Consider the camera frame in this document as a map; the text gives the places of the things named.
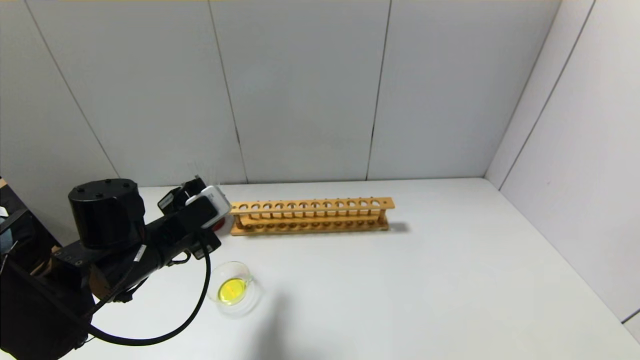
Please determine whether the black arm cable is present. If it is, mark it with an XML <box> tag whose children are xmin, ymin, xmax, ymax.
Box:
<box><xmin>86</xmin><ymin>232</ymin><xmax>212</xmax><ymax>347</ymax></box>

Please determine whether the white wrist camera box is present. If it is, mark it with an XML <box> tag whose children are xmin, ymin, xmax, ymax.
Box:
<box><xmin>184</xmin><ymin>185</ymin><xmax>232</xmax><ymax>230</ymax></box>

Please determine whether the clear glass beaker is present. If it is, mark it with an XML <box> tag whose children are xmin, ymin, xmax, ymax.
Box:
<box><xmin>205</xmin><ymin>260</ymin><xmax>263</xmax><ymax>317</ymax></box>

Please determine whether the wooden test tube rack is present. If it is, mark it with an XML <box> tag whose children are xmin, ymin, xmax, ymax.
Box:
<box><xmin>226</xmin><ymin>197</ymin><xmax>396</xmax><ymax>237</ymax></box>

